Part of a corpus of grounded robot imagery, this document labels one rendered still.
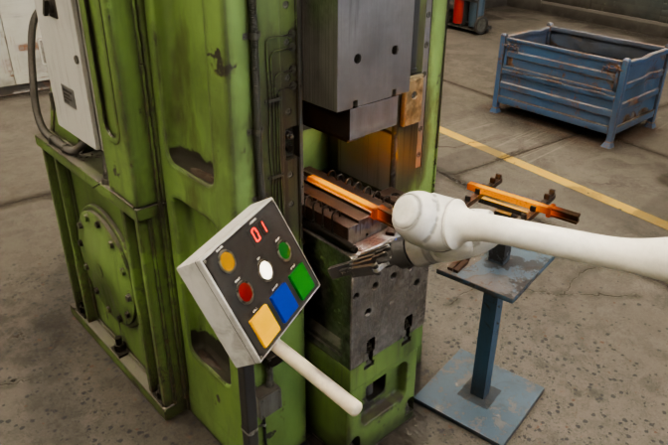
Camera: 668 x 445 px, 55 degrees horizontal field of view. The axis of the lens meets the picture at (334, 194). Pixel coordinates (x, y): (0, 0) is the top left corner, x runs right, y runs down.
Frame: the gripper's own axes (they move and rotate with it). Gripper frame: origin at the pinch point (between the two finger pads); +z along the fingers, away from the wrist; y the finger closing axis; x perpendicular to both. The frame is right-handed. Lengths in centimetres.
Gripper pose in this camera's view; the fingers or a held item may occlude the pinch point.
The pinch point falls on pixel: (342, 269)
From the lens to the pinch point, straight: 161.6
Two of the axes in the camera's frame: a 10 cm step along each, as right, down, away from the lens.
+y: 3.9, -4.1, 8.3
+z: -8.0, 2.9, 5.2
